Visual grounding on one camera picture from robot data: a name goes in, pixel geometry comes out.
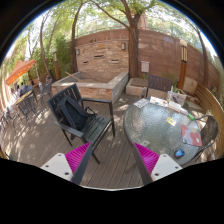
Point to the white paper sheet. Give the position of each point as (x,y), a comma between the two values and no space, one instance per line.
(141,103)

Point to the wooden lamp post left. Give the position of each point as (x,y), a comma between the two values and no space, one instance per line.
(57,74)

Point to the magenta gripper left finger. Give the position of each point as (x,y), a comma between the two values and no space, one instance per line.
(70,166)

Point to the curved wooden bench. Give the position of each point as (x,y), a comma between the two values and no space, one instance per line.
(208,102)

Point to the black backpack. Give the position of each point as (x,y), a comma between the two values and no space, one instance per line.
(72,114)

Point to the white mesh basket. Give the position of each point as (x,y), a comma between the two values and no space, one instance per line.
(176,97)

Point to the yellow sticky note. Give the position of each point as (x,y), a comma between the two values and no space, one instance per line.
(171,121)

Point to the large tree trunk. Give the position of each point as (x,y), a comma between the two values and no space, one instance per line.
(133,44)

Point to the blue computer mouse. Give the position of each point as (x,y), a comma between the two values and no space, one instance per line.
(179,153)

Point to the orange patio umbrella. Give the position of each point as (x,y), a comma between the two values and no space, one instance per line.
(20,68)

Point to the concrete planter box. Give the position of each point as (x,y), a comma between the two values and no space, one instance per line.
(135,86)

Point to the white box on table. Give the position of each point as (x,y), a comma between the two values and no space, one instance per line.
(174,106)

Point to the dark wicker chair right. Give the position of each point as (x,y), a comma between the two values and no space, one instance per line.
(209,134)

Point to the stone raised planter fountain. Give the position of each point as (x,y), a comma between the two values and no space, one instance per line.
(97,90)

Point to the dark slatted bench chair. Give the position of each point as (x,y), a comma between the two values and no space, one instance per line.
(157,83)

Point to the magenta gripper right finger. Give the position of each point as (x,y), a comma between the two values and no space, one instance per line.
(153,166)

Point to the dark wooden slatted chair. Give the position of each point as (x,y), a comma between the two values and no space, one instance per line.
(94,129)

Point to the green marker pen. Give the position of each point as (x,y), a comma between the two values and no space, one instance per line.
(188,115)

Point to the red patterned mouse pad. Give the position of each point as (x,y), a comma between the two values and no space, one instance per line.
(191,136)

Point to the black metal chair left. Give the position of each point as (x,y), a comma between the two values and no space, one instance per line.
(26,106)

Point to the round glass patio table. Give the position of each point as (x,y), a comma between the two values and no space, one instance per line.
(147,126)

